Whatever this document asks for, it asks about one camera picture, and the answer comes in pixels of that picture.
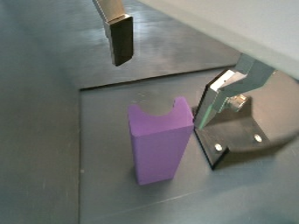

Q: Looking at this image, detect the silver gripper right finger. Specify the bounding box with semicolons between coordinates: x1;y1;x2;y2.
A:
194;53;276;129

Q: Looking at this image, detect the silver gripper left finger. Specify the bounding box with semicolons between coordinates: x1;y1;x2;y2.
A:
93;0;134;67

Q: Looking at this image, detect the purple arch block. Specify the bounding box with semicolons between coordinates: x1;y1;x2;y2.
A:
127;97;194;185

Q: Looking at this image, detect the black L-shaped fixture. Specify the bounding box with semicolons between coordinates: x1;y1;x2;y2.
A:
192;95;299;172

